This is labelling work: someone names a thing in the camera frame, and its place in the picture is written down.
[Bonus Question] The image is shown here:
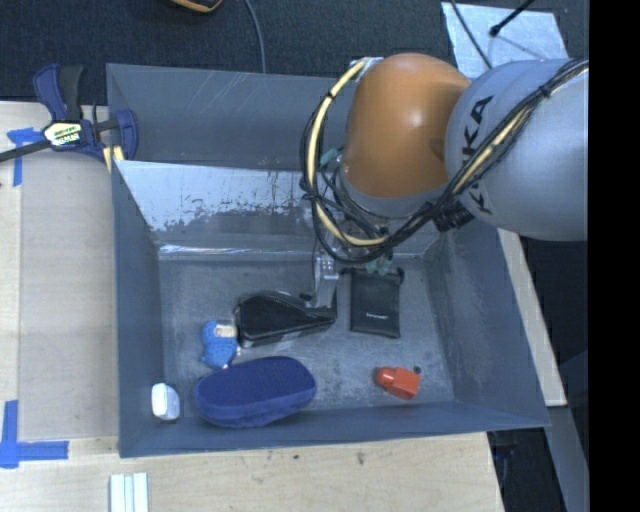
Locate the red plastic block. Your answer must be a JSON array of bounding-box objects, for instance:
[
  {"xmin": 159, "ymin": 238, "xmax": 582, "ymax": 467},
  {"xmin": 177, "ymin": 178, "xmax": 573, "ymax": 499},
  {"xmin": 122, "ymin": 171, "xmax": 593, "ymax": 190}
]
[{"xmin": 373, "ymin": 365, "xmax": 422, "ymax": 402}]

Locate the black flat pouch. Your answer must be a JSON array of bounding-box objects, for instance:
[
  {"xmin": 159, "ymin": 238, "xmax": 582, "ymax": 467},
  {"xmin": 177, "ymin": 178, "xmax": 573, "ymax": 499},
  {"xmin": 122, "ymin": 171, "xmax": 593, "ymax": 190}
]
[{"xmin": 348, "ymin": 268, "xmax": 405, "ymax": 340}]

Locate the blue oval case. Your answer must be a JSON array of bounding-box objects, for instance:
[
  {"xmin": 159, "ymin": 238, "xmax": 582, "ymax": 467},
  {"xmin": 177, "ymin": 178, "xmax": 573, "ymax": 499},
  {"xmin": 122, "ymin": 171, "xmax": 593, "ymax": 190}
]
[{"xmin": 193, "ymin": 355, "xmax": 319, "ymax": 430}]

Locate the small white box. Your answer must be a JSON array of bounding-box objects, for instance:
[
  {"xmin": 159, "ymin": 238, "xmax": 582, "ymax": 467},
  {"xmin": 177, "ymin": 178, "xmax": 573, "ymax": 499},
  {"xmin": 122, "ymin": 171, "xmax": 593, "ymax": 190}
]
[{"xmin": 150, "ymin": 382, "xmax": 182, "ymax": 422}]

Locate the grey metal bin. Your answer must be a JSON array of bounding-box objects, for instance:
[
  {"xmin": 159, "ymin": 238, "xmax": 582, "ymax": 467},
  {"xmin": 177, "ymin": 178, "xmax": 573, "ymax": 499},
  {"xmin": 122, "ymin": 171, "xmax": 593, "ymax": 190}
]
[{"xmin": 104, "ymin": 62, "xmax": 553, "ymax": 459}]

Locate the blue toy figure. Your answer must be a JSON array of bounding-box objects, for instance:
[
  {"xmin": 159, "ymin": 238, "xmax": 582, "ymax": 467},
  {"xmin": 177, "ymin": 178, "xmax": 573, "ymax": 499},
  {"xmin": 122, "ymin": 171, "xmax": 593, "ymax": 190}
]
[{"xmin": 199, "ymin": 319, "xmax": 242, "ymax": 372}]

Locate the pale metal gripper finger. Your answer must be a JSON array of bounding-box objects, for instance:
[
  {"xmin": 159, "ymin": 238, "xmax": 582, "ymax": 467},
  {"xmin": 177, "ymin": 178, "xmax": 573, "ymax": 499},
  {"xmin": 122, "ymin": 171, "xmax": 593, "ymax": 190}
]
[
  {"xmin": 322, "ymin": 255, "xmax": 340, "ymax": 309},
  {"xmin": 313, "ymin": 253, "xmax": 326, "ymax": 307}
]

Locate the black wedge-shaped case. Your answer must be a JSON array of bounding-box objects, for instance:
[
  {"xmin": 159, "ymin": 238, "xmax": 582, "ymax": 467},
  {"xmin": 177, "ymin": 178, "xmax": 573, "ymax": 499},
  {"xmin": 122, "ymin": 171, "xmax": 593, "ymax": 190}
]
[{"xmin": 233, "ymin": 290, "xmax": 338, "ymax": 350}]

